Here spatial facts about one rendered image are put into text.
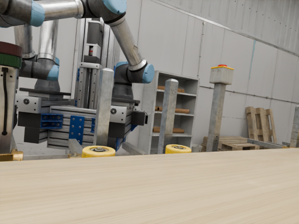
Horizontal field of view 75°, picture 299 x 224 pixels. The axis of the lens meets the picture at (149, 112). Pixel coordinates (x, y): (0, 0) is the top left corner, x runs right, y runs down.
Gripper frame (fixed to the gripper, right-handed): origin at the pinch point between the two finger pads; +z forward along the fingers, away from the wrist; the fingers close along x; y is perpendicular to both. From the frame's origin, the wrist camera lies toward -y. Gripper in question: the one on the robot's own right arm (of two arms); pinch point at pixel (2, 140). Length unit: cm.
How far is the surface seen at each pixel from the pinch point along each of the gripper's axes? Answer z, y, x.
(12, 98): -18.4, -34.0, -5.5
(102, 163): -7, -54, -23
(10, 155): -4.0, -34.7, -6.0
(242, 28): -213, 214, -410
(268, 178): -7, -70, -56
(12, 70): -25.2, -34.2, -5.2
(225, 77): -35, -36, -79
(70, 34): -108, 228, -47
